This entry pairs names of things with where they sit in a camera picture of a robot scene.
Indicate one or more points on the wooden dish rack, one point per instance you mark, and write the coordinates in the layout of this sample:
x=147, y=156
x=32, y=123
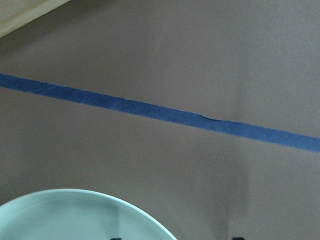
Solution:
x=15, y=14

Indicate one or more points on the light green round plate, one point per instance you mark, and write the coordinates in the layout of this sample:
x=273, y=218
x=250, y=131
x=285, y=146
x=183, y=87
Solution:
x=77, y=214

